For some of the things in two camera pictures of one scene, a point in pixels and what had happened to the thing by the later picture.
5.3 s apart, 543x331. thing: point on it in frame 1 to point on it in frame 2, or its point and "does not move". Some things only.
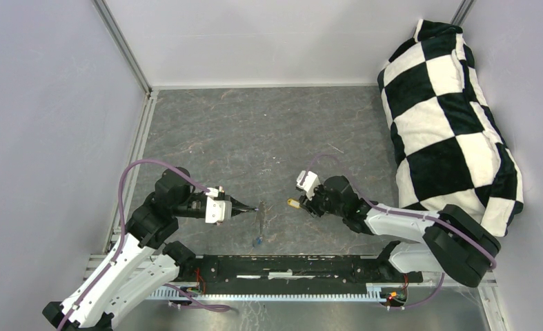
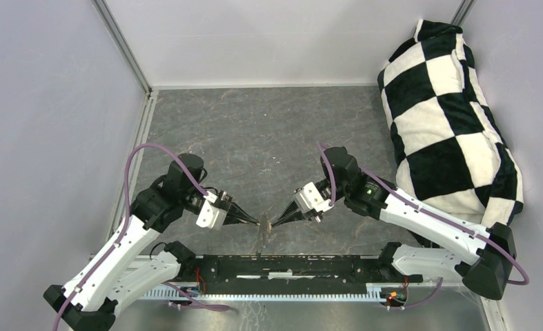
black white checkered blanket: x=452 y=148 does not move
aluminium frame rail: x=104 y=9 does not move
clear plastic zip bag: x=259 y=218 to x=265 y=227
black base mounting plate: x=198 y=270 does not move
